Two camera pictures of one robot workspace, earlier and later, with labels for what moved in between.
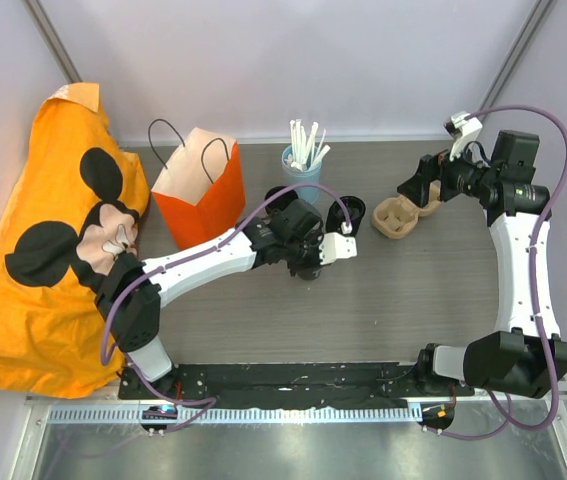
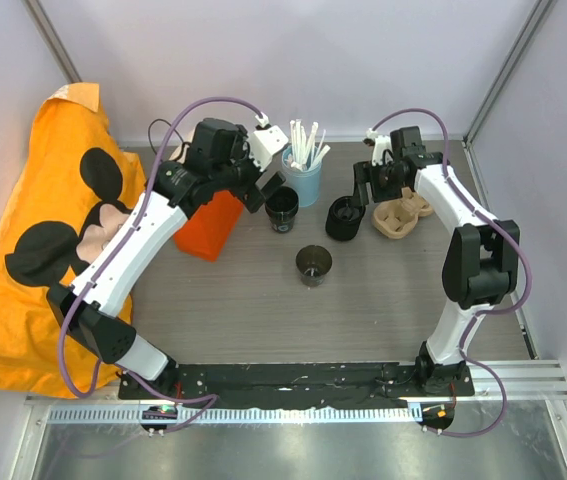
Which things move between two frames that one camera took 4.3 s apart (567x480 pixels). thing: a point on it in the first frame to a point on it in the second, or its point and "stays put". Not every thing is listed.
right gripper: (417, 188) to (364, 173)
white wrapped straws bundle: (306, 154) stays put
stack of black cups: (280, 202) stays put
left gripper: (314, 238) to (256, 197)
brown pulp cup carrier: (394, 217) stays put
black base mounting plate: (369, 383) stays put
